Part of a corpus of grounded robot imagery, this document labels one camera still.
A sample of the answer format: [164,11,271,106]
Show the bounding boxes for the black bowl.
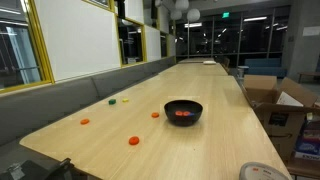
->
[164,100,203,126]

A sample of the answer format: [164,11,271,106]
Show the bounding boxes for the grey round device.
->
[239,162,289,180]

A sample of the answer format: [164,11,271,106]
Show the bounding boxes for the orange token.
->
[80,119,90,125]
[129,136,140,145]
[151,112,159,118]

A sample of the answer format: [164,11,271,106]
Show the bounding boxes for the orange tokens inside bowl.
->
[175,111,191,116]

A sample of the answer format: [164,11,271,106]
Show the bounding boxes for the stacked game boxes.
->
[295,121,320,161]

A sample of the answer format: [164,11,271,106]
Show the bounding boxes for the open cardboard box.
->
[242,75,319,160]

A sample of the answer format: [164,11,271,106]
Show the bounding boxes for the green exit sign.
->
[222,12,230,18]

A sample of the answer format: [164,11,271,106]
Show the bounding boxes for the white globe pendant lamp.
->
[187,9,201,22]

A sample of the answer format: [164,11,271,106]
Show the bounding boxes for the green block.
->
[108,99,116,105]

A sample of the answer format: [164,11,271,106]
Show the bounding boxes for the white plate on far table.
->
[203,61,216,65]

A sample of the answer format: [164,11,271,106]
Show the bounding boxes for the blue sofa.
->
[245,58,287,78]

